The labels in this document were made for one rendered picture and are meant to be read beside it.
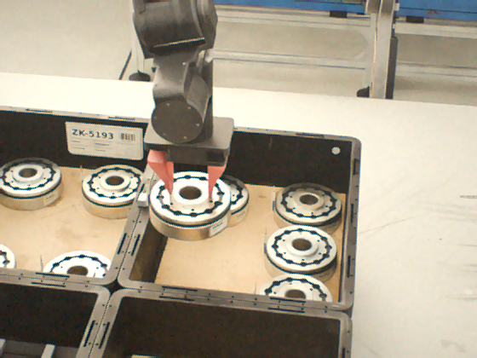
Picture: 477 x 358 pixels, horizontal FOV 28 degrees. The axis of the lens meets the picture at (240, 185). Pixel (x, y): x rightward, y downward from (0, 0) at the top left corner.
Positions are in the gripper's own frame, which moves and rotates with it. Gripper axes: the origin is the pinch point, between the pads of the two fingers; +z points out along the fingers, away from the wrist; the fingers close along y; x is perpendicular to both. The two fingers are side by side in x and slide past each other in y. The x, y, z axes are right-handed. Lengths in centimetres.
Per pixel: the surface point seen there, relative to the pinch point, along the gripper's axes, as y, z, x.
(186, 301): 0.9, 9.1, -10.9
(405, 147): 33, 36, 62
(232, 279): 4.9, 20.0, 4.6
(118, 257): -9.0, 9.5, -3.9
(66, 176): -24.9, 21.3, 26.1
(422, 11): 48, 80, 201
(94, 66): -69, 115, 205
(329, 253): 18.4, 17.1, 8.7
